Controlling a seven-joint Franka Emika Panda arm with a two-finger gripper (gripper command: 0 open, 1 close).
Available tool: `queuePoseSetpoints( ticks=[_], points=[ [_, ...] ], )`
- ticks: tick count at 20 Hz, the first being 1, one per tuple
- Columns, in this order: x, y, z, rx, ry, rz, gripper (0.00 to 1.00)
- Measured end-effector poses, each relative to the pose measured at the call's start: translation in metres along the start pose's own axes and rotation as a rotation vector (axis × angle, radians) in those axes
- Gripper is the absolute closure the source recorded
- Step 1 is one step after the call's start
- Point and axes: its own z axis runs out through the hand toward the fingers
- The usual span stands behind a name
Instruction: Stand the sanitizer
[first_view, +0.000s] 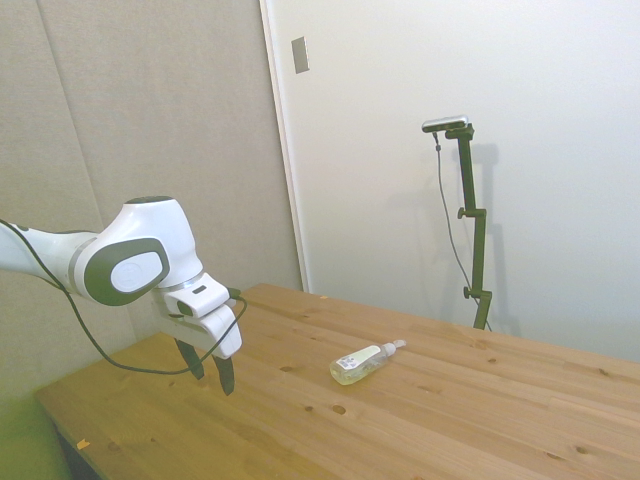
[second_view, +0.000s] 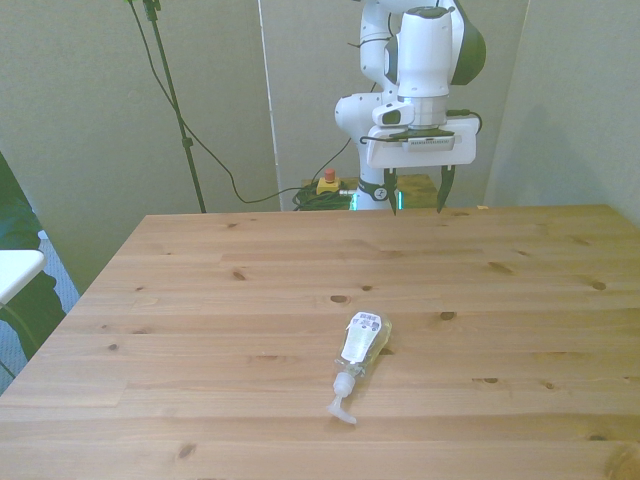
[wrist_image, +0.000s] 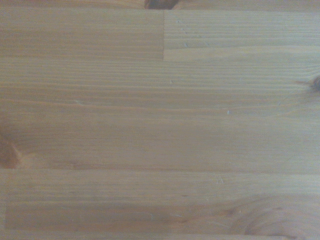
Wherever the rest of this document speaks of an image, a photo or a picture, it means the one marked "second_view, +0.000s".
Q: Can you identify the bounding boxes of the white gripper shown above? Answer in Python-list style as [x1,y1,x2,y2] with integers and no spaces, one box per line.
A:
[363,115,478,217]

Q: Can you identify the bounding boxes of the clear sanitizer pump bottle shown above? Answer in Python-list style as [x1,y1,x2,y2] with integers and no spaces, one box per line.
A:
[326,309,393,427]

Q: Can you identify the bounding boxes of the black tripod stand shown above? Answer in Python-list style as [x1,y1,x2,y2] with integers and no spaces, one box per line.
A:
[142,0,208,214]

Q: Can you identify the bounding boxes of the yellow emergency stop button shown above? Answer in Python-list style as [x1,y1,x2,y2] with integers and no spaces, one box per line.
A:
[316,168,343,197]

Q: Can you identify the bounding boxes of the white partition edge strip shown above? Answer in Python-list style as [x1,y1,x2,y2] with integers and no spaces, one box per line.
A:
[257,0,284,212]

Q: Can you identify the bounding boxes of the white side table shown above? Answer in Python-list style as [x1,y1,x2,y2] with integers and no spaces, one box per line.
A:
[0,249,46,306]

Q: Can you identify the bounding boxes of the grey vented wrist camera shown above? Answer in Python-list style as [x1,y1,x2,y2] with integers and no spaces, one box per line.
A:
[382,128,456,153]

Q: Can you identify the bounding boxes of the coiled green cable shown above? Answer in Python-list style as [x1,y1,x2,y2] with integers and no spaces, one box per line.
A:
[292,185,362,212]

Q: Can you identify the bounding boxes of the long black cable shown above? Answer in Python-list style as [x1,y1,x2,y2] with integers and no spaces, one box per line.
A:
[124,0,353,205]

